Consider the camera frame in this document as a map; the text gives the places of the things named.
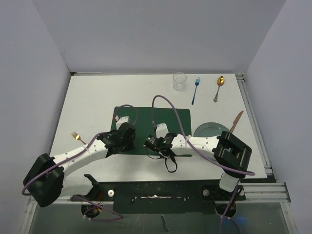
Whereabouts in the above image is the gold fork with green handle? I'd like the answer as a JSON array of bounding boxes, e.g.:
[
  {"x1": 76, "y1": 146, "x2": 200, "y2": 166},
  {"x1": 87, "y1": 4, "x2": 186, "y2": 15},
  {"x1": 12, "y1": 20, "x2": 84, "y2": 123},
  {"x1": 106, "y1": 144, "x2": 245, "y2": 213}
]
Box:
[{"x1": 71, "y1": 132, "x2": 86, "y2": 145}]

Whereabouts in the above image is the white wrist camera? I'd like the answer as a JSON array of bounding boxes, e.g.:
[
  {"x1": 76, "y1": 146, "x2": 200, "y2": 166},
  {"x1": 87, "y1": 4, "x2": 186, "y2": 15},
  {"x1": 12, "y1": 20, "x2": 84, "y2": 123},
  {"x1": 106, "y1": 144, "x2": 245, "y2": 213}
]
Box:
[
  {"x1": 115, "y1": 116, "x2": 130, "y2": 130},
  {"x1": 156, "y1": 123, "x2": 169, "y2": 138}
]

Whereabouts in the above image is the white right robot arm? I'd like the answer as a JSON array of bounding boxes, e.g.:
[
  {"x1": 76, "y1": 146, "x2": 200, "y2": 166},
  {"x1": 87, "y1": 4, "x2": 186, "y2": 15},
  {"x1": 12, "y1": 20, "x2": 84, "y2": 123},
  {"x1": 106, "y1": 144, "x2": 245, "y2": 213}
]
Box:
[{"x1": 144, "y1": 131, "x2": 255, "y2": 199}]

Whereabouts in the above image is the dark green placemat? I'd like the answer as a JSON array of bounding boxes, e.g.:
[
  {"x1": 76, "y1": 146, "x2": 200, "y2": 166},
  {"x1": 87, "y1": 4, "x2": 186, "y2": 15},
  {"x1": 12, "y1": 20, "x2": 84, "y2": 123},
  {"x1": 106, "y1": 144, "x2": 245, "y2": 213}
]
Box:
[{"x1": 114, "y1": 107, "x2": 192, "y2": 155}]

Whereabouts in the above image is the rose gold knife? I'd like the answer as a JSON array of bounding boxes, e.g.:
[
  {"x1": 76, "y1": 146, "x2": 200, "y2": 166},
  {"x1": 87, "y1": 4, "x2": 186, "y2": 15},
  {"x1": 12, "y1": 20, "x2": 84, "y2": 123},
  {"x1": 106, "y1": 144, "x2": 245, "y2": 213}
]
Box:
[{"x1": 230, "y1": 111, "x2": 244, "y2": 133}]

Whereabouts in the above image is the iridescent gold spoon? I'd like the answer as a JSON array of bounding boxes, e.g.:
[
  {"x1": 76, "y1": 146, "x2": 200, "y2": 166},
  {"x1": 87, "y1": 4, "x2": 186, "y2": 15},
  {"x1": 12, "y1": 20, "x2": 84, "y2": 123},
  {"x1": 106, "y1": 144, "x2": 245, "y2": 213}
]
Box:
[{"x1": 213, "y1": 76, "x2": 225, "y2": 102}]

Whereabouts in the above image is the blue metal fork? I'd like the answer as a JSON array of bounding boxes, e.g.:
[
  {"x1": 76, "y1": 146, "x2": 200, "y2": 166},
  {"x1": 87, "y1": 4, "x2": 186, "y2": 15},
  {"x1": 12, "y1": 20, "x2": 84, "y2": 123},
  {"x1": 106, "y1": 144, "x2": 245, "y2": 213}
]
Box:
[{"x1": 191, "y1": 77, "x2": 200, "y2": 105}]

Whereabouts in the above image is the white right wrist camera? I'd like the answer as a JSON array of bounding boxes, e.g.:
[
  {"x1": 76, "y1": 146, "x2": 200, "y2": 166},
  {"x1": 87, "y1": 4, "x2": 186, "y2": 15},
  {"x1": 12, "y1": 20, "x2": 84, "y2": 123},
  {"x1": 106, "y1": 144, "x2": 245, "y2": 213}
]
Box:
[{"x1": 156, "y1": 123, "x2": 169, "y2": 138}]

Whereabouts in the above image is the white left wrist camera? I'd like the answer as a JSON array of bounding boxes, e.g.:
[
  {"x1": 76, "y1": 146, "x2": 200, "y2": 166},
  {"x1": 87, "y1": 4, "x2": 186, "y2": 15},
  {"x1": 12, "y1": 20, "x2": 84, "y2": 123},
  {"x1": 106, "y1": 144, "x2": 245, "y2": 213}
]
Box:
[{"x1": 115, "y1": 116, "x2": 130, "y2": 130}]

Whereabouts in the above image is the clear drinking glass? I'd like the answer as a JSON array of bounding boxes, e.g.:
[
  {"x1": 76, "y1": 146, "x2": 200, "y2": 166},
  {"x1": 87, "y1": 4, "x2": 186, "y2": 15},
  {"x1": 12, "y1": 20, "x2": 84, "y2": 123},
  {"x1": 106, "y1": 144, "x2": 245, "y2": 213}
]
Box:
[{"x1": 173, "y1": 72, "x2": 187, "y2": 91}]

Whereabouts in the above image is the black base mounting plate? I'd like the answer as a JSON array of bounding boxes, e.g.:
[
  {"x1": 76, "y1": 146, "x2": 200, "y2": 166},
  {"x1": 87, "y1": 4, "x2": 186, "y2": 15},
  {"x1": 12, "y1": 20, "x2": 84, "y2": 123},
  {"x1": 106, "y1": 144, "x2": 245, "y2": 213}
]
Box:
[{"x1": 83, "y1": 180, "x2": 233, "y2": 215}]

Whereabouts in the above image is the teal ceramic plate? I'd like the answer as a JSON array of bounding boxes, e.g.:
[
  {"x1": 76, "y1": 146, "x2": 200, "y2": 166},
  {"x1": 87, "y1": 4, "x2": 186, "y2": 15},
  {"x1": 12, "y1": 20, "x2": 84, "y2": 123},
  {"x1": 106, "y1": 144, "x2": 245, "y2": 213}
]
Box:
[{"x1": 193, "y1": 122, "x2": 229, "y2": 137}]

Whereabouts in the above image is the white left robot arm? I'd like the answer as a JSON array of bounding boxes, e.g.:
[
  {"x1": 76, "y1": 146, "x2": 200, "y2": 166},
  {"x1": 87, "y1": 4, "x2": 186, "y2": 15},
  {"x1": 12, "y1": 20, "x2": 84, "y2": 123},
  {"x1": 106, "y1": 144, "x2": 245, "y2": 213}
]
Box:
[{"x1": 21, "y1": 122, "x2": 136, "y2": 208}]

